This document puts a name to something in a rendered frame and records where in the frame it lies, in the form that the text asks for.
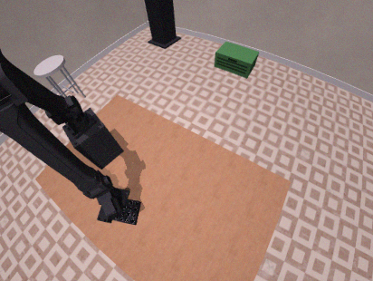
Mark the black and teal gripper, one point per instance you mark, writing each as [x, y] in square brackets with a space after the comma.
[123, 193]

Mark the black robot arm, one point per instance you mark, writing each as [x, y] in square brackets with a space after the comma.
[18, 123]

